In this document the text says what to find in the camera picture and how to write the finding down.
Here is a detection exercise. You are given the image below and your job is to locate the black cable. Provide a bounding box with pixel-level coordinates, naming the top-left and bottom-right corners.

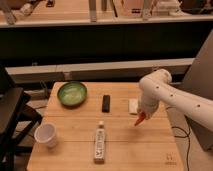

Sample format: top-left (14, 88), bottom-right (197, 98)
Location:
top-left (165, 105), bottom-right (192, 171)

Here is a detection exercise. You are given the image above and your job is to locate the black rectangular block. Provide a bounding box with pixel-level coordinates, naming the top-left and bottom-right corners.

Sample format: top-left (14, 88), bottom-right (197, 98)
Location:
top-left (102, 95), bottom-right (110, 113)

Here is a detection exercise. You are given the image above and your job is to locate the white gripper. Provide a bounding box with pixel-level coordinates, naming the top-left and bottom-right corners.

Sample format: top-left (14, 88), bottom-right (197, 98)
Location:
top-left (137, 95), bottom-right (159, 120)

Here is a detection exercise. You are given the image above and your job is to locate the black side stand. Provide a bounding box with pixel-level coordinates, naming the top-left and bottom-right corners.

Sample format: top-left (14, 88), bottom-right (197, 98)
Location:
top-left (0, 64), bottom-right (42, 171)

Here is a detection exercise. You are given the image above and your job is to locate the white sauce bottle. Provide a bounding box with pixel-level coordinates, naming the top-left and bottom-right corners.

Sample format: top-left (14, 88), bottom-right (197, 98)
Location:
top-left (94, 121), bottom-right (106, 164)

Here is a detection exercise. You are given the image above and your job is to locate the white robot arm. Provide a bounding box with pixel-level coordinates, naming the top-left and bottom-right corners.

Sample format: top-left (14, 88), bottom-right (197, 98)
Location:
top-left (135, 69), bottom-right (213, 131)

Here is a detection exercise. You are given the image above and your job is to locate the white paper cup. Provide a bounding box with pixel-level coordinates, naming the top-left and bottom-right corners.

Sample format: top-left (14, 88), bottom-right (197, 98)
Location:
top-left (34, 123), bottom-right (57, 148)

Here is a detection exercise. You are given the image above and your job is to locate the grey panel board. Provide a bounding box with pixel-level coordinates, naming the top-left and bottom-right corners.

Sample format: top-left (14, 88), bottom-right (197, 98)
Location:
top-left (181, 30), bottom-right (213, 151)

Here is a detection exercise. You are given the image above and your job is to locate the orange pepper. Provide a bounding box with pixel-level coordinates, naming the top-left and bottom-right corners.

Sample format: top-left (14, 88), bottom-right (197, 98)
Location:
top-left (134, 112), bottom-right (146, 126)

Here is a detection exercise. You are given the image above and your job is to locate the green ceramic bowl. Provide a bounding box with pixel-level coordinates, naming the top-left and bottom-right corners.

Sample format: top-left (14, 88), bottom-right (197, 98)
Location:
top-left (57, 81), bottom-right (87, 107)

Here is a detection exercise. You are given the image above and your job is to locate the long grey shelf beam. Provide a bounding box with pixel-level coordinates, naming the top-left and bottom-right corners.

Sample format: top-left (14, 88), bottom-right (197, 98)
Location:
top-left (6, 58), bottom-right (194, 83)

